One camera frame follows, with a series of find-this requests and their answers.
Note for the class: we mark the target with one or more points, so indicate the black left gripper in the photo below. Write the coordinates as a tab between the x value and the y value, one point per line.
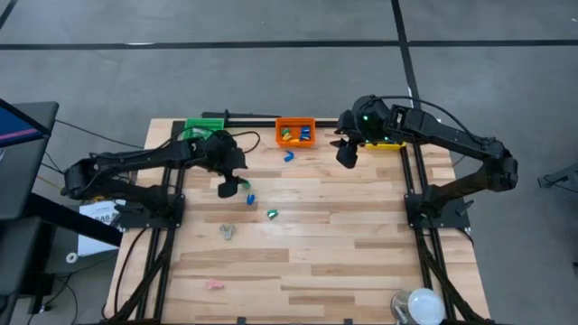
223	153

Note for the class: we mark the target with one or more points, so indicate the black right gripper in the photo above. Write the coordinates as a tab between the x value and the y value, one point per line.
352	128

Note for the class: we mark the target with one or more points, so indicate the grey staple remover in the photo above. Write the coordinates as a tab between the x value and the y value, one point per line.
227	231

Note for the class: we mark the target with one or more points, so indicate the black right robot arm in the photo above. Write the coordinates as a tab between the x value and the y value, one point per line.
451	135

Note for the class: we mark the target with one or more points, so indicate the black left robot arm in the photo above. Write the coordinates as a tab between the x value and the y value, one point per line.
135	158

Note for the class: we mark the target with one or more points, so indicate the pink staple remover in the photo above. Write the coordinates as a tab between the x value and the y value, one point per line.
215	284

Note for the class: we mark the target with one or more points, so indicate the yellow plastic basket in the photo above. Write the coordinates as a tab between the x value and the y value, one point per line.
384	146

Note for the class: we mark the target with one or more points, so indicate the orange plastic basket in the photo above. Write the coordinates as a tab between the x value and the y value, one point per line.
280	143

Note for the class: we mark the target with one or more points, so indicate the green plastic basket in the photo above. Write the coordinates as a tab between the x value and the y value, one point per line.
203	123

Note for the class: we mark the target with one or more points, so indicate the white printed paper sheet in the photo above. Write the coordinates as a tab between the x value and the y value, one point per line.
90	244

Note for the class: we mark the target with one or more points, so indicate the clear metal cup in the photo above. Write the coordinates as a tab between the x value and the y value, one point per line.
399	307

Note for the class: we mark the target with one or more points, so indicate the white dome lamp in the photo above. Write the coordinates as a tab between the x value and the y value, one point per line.
426	307

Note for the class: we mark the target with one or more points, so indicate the black side desk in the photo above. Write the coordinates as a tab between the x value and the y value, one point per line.
27	180

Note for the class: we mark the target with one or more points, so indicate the grey stand foot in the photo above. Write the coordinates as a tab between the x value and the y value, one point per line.
564	176

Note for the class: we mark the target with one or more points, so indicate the blue screen laptop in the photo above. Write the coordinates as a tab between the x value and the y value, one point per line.
13	126

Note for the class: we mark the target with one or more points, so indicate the black aluminium table frame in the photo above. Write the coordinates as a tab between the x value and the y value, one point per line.
262	123

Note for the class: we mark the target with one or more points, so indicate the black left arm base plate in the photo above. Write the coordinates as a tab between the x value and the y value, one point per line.
171	221

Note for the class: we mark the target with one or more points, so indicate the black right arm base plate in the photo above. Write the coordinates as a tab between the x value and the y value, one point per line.
451	221

